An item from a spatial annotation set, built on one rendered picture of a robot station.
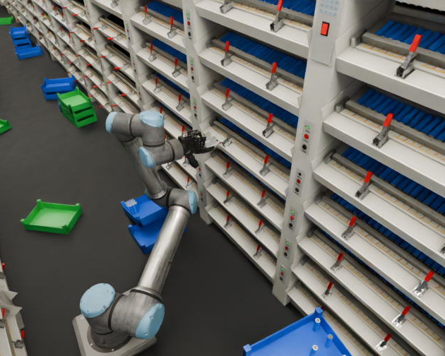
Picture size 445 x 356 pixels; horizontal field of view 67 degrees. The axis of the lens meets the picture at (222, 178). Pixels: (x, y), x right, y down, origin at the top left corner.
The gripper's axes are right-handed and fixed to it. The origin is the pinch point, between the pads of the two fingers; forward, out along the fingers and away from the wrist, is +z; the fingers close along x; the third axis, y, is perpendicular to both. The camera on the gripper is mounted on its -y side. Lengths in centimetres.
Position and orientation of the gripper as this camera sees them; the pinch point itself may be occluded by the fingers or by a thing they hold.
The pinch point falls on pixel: (216, 143)
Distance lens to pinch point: 157.2
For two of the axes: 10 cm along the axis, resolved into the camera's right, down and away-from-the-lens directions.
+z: 8.0, -2.8, 5.4
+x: -6.0, -5.2, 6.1
